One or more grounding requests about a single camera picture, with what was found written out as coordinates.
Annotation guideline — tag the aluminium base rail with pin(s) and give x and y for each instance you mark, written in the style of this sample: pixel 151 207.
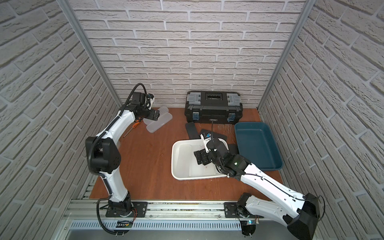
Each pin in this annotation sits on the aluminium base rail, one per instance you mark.
pixel 171 215

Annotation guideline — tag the white plastic storage box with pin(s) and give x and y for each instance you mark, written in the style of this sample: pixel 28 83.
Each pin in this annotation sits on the white plastic storage box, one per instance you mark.
pixel 184 165

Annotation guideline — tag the teal plastic storage tray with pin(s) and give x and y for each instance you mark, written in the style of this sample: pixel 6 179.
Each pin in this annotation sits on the teal plastic storage tray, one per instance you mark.
pixel 256 142

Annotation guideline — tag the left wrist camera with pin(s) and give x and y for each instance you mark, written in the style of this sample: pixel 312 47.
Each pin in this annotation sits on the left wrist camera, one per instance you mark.
pixel 142 99

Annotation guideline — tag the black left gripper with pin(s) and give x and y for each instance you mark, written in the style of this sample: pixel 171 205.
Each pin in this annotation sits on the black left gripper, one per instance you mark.
pixel 145 111

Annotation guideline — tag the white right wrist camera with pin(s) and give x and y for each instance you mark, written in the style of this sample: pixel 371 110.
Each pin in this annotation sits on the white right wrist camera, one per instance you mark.
pixel 208 141

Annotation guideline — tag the black plastic toolbox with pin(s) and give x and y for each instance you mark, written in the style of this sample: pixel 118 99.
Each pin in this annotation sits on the black plastic toolbox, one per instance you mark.
pixel 213 107

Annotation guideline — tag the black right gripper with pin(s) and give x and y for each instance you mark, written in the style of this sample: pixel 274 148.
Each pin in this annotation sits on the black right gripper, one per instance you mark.
pixel 201 154

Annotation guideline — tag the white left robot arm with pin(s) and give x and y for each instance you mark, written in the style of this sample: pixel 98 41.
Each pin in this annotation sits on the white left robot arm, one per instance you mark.
pixel 104 158

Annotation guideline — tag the long black pencil case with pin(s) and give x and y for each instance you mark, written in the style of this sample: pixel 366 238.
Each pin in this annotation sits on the long black pencil case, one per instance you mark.
pixel 192 131

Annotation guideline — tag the smooth translucent pencil case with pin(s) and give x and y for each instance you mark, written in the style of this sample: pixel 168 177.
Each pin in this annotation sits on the smooth translucent pencil case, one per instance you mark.
pixel 156 125

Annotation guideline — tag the flat black pencil case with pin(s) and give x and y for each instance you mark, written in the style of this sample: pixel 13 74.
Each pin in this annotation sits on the flat black pencil case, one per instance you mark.
pixel 220 135

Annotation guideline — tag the orange handled screwdriver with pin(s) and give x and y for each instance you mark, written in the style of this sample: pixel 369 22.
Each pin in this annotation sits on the orange handled screwdriver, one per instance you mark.
pixel 136 123

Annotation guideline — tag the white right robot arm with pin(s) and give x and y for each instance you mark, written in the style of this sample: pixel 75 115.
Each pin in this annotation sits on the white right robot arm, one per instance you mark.
pixel 298 212

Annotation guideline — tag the ribbed translucent pencil case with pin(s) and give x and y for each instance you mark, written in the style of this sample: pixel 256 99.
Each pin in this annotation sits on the ribbed translucent pencil case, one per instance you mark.
pixel 162 110

